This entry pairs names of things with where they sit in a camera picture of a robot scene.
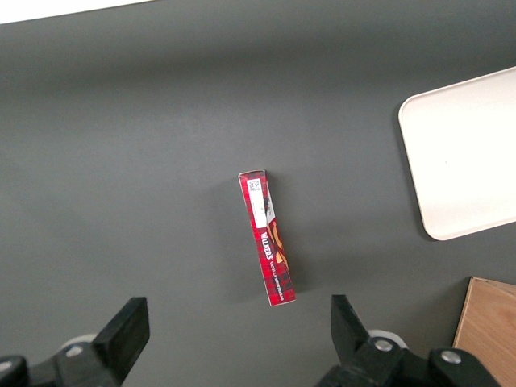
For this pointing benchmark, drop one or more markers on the wooden two-drawer cabinet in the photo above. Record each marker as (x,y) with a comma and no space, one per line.
(488,322)

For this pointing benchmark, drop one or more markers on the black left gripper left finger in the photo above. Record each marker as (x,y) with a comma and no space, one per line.
(113,346)

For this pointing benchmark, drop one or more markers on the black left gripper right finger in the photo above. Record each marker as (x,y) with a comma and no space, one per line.
(354,342)

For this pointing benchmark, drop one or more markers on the red tartan cookie box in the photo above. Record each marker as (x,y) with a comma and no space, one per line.
(270,250)

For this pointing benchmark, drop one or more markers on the cream rectangular tray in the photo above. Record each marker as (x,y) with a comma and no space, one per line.
(463,161)

